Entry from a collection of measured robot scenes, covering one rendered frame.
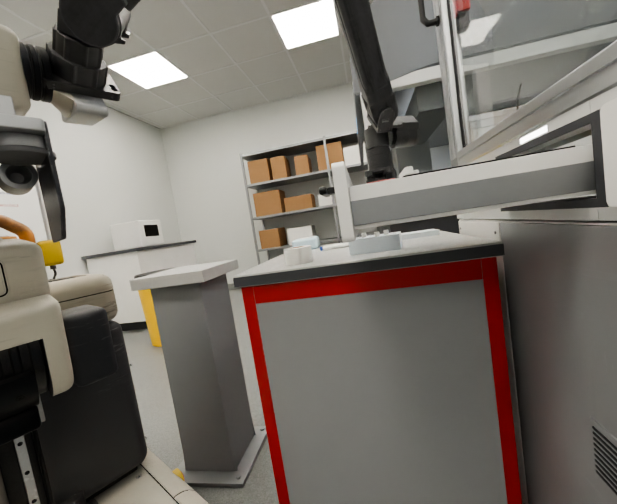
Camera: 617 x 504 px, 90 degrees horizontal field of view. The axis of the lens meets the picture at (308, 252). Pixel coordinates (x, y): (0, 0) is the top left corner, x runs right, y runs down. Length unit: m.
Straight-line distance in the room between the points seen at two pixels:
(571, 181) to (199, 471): 1.38
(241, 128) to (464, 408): 4.94
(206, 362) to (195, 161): 4.61
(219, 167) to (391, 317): 4.82
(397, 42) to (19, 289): 1.43
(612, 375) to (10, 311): 0.80
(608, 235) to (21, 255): 0.79
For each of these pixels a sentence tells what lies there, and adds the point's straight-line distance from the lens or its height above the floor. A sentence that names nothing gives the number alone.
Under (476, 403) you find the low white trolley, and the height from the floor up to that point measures 0.42.
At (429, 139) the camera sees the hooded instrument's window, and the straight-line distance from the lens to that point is 1.45.
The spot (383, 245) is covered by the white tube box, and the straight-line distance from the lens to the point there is 0.76.
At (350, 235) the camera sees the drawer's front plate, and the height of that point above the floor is 0.83.
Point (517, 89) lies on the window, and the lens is 0.73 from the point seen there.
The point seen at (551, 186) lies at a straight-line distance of 0.50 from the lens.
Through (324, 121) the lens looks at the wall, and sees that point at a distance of 4.98.
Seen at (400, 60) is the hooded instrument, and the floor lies 1.45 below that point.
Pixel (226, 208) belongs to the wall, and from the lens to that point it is 5.24.
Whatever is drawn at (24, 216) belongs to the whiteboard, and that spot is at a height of 1.34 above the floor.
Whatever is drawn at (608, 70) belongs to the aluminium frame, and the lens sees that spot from 0.51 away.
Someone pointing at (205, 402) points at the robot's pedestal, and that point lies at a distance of 1.28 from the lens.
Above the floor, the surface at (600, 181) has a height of 0.85.
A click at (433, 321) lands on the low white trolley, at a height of 0.60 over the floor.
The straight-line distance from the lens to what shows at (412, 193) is 0.45.
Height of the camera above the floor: 0.85
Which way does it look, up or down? 5 degrees down
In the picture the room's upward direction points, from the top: 9 degrees counter-clockwise
